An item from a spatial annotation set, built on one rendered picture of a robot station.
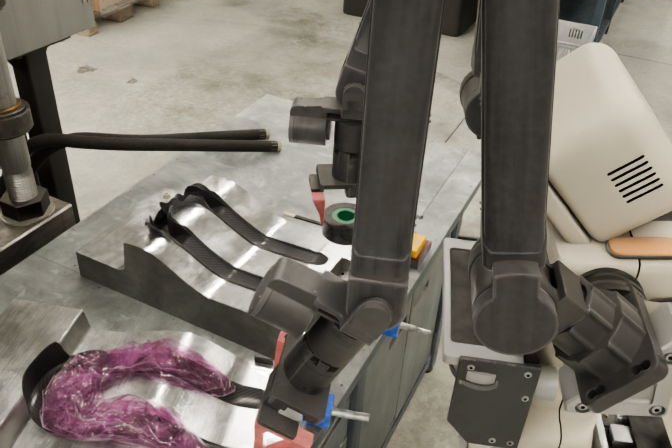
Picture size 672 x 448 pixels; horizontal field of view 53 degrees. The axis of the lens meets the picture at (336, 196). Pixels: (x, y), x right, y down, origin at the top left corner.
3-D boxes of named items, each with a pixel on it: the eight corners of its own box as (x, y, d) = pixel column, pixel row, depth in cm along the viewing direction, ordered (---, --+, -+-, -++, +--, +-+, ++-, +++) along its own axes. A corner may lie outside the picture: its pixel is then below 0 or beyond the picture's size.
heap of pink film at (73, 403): (240, 375, 103) (239, 339, 99) (202, 477, 88) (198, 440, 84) (82, 348, 106) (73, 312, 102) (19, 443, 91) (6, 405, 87)
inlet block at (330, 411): (370, 416, 101) (372, 392, 98) (365, 444, 97) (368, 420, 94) (285, 401, 103) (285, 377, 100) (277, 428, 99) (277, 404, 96)
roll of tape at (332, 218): (325, 247, 112) (325, 230, 111) (318, 219, 119) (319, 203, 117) (371, 244, 114) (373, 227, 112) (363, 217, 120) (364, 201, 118)
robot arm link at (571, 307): (600, 324, 62) (589, 286, 66) (524, 261, 59) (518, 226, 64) (523, 370, 67) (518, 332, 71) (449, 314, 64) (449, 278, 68)
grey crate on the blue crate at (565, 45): (593, 50, 410) (600, 26, 401) (581, 73, 379) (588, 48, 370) (496, 30, 431) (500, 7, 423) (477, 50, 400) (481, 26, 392)
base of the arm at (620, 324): (671, 375, 61) (639, 288, 70) (612, 327, 58) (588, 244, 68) (592, 416, 65) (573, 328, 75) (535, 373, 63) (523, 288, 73)
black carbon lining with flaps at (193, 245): (332, 264, 125) (335, 222, 119) (288, 317, 112) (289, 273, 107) (181, 209, 137) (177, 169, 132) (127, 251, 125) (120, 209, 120)
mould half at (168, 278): (372, 284, 131) (378, 229, 123) (308, 375, 111) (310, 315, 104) (167, 209, 148) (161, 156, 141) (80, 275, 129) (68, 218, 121)
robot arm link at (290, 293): (399, 317, 63) (403, 260, 70) (292, 261, 61) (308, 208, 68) (336, 386, 69) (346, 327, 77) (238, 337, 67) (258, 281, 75)
